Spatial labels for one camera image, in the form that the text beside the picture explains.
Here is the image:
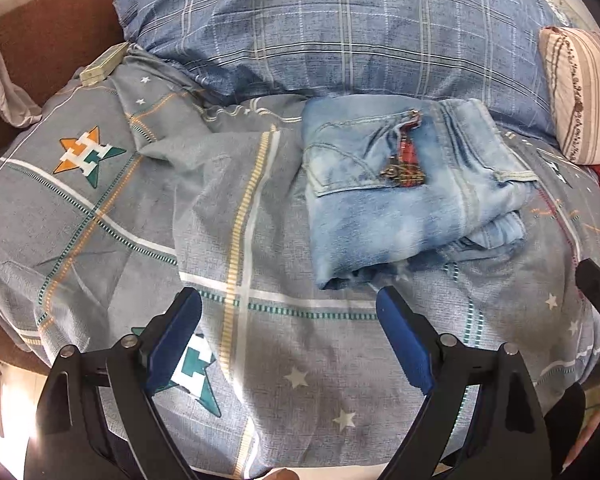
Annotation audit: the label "grey cloth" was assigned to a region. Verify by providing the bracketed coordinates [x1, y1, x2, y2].
[0, 2, 44, 161]

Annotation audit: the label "brown headboard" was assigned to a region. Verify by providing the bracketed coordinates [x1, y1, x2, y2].
[0, 0, 137, 161]

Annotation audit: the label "light blue denim pants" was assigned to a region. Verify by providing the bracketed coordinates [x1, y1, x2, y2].
[300, 97, 542, 292]

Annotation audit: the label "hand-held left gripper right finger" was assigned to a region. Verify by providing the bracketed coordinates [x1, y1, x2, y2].
[376, 286, 552, 480]

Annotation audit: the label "beige flat box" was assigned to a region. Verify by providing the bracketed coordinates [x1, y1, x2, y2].
[78, 42, 131, 86]

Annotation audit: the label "blue plaid pillow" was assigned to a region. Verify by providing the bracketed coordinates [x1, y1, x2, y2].
[117, 0, 572, 137]

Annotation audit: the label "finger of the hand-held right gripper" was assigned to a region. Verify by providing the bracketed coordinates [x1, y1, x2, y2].
[577, 258, 600, 320]

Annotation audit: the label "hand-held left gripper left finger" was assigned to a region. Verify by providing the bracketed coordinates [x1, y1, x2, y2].
[24, 287, 203, 480]

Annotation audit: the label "grey star printed duvet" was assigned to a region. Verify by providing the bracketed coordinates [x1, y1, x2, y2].
[0, 42, 600, 480]

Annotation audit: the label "beige striped pillow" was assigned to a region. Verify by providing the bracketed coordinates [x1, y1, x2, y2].
[537, 25, 600, 167]

